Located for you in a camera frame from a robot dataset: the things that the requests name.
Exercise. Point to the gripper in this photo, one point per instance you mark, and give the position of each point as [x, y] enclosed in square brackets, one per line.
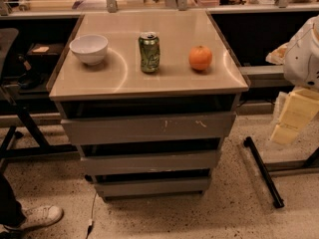
[304, 62]

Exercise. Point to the grey drawer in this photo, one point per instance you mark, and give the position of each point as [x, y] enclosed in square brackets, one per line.
[156, 162]
[152, 187]
[148, 128]

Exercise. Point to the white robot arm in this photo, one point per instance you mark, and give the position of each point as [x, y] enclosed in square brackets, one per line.
[300, 60]

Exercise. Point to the grey drawer cabinet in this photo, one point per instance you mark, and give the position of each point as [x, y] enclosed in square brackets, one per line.
[117, 87]

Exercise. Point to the grey bottom drawer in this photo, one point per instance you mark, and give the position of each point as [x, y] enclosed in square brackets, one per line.
[152, 187]

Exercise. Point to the grey top drawer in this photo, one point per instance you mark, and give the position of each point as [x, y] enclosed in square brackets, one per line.
[148, 128]

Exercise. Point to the orange fruit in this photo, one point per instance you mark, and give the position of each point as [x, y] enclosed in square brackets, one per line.
[200, 58]

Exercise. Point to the green soda can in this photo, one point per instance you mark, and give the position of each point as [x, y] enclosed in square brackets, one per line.
[149, 44]

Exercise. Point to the white ceramic bowl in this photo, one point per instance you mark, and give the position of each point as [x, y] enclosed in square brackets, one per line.
[90, 49]

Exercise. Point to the white sneaker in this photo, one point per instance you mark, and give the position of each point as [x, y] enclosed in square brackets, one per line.
[36, 217]

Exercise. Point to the dark trouser leg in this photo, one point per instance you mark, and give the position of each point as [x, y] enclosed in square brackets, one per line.
[10, 209]

